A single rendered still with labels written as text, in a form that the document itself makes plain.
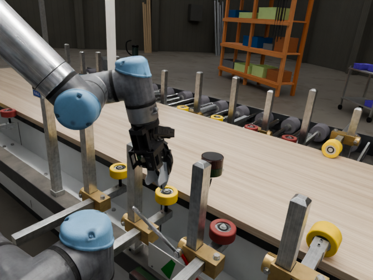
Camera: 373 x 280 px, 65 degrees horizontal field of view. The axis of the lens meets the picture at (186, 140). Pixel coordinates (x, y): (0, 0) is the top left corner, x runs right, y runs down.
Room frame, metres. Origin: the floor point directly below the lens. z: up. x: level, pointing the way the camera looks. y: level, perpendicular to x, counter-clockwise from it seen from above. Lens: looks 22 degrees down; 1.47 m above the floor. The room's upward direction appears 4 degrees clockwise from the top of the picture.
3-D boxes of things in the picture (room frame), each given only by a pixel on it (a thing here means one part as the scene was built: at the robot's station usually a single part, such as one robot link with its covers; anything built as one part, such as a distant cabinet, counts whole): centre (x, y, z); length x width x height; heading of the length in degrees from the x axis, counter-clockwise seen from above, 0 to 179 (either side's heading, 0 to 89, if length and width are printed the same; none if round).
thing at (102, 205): (0.96, 0.34, 0.81); 0.14 x 0.06 x 0.05; 53
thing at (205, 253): (0.66, -0.06, 0.84); 0.14 x 0.06 x 0.05; 53
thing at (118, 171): (1.03, 0.26, 0.85); 0.08 x 0.08 x 0.11
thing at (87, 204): (0.88, 0.38, 0.80); 0.44 x 0.03 x 0.04; 143
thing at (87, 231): (0.35, 0.14, 1.13); 0.09 x 0.08 x 0.11; 150
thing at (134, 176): (0.82, 0.16, 0.87); 0.04 x 0.04 x 0.48; 53
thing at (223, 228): (0.71, -0.13, 0.85); 0.08 x 0.08 x 0.11
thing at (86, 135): (0.97, 0.36, 0.88); 0.04 x 0.04 x 0.48; 53
